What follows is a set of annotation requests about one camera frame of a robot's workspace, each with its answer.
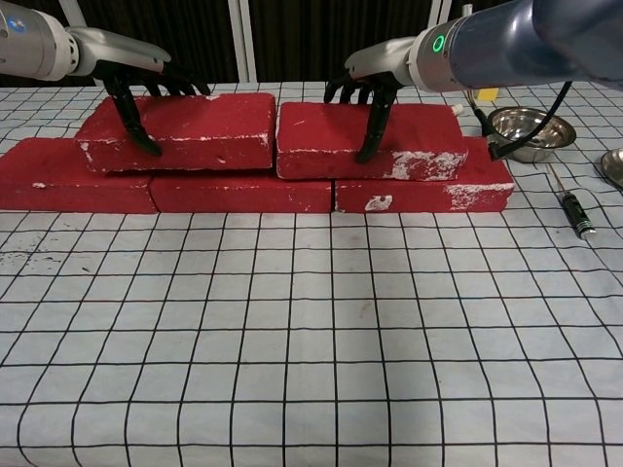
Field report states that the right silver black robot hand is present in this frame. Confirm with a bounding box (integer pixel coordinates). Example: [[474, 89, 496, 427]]
[[324, 38, 415, 164]]

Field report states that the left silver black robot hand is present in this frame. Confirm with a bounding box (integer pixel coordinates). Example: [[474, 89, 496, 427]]
[[67, 26, 211, 157]]

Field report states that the red foam brick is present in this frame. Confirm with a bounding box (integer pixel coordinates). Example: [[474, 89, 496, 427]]
[[275, 100, 469, 182], [75, 91, 277, 175], [0, 137, 160, 215], [148, 167, 335, 214], [333, 136, 516, 214]]

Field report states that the deep stainless steel bowl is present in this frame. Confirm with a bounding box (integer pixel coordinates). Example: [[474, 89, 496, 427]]
[[486, 106, 578, 163]]

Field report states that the shallow stainless steel dish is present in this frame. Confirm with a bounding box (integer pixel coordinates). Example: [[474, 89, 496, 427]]
[[600, 149, 623, 190]]

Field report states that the checkered light blue tablecloth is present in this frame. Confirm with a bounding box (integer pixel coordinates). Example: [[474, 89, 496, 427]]
[[0, 80, 623, 467]]

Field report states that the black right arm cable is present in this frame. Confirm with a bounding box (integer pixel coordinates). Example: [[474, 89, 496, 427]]
[[466, 80, 575, 162]]

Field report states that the black handled screwdriver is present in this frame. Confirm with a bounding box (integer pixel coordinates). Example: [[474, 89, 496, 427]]
[[547, 162, 598, 239]]

